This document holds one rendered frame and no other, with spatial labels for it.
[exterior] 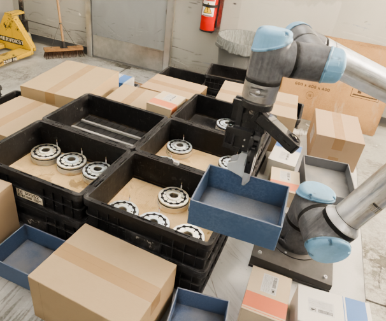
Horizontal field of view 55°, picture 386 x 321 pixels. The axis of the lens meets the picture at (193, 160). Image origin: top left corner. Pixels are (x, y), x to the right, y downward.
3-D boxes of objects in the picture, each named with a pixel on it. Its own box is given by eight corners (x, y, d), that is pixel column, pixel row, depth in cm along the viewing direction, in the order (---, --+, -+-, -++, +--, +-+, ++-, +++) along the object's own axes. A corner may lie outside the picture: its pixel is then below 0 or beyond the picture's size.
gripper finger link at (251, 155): (245, 166, 90) (253, 133, 86) (252, 168, 89) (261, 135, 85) (241, 174, 86) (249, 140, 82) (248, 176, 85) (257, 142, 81)
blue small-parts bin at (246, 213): (283, 208, 92) (290, 186, 88) (274, 251, 80) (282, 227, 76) (205, 185, 96) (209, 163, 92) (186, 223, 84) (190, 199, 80)
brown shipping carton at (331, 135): (306, 134, 207) (314, 107, 198) (347, 142, 203) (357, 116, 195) (306, 162, 182) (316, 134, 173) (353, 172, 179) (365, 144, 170)
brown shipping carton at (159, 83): (203, 112, 214) (207, 86, 205) (189, 128, 196) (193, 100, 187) (156, 99, 221) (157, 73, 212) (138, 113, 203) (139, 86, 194)
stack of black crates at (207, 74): (250, 121, 336) (261, 72, 310) (242, 137, 309) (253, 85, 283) (205, 109, 345) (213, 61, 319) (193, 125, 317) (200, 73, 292)
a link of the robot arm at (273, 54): (303, 35, 72) (260, 28, 71) (287, 90, 77) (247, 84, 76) (292, 28, 78) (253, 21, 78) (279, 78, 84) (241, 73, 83)
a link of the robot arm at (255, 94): (281, 81, 82) (276, 91, 75) (276, 101, 84) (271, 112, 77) (248, 74, 84) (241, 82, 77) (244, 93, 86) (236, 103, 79)
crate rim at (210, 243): (240, 192, 122) (241, 186, 121) (209, 253, 98) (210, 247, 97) (132, 155, 132) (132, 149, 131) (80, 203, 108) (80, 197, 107)
